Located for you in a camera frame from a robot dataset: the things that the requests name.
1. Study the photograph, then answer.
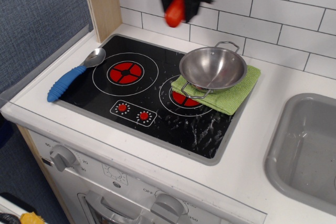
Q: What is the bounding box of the yellow object at bottom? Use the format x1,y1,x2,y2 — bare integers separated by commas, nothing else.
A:
20,212,45,224

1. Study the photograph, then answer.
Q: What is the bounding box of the white toy oven front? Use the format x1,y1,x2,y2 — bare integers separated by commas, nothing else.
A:
30,132,266,223

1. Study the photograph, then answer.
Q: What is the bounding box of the blue handled metal spoon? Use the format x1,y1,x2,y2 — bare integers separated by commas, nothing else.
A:
47,48,106,102

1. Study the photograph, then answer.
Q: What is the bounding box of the grey oven knob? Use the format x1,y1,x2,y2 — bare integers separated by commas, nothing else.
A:
150,194,184,223
50,145,76,172

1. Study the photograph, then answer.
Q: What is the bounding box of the grey plastic sink basin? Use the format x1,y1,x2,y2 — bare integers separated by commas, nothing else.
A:
265,93,335,215

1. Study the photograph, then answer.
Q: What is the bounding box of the grey right oven knob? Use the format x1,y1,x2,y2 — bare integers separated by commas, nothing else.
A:
150,194,184,223

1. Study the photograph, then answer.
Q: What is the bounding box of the green microfiber cloth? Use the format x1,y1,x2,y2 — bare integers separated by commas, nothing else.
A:
171,65,261,115

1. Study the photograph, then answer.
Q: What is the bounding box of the small steel wok pan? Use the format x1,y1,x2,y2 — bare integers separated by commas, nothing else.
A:
179,41,247,99

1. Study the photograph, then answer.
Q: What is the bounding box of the black toy stove top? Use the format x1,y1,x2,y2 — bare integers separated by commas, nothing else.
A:
57,35,243,165

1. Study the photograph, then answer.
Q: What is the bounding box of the grey left oven knob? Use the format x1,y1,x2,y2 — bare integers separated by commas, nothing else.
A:
50,145,76,172

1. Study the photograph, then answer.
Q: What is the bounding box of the red toy sausage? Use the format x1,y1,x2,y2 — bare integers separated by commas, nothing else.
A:
165,0,185,28

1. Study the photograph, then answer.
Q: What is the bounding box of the wooden side post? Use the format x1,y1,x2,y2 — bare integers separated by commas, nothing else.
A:
87,0,122,42

